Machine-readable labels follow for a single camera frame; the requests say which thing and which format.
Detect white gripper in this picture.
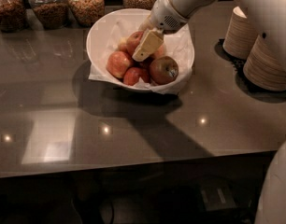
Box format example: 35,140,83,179
132,0,188,62

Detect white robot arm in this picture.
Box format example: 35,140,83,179
133,0,286,224

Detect back right pale apple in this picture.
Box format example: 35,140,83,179
151,45,165,59

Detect back left hidden apple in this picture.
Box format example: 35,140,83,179
118,37,128,52

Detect right yellow-red apple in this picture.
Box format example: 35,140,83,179
149,56,179,85

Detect white ceramic bowl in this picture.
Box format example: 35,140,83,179
86,8,195,94

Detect front small red apple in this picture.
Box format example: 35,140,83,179
123,67,150,86

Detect white paper liner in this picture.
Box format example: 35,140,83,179
88,13,195,95

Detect rear stack paper bowls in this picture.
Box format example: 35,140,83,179
222,7,257,60

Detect stack paper bowls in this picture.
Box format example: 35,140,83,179
243,36,286,91
222,7,257,60

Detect front stack paper bowls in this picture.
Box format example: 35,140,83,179
243,36,286,91

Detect far left cereal jar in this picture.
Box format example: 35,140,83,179
0,0,27,33

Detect black tray under stacks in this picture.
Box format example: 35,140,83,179
214,38,286,104

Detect dark box under table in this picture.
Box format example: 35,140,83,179
175,182,244,217

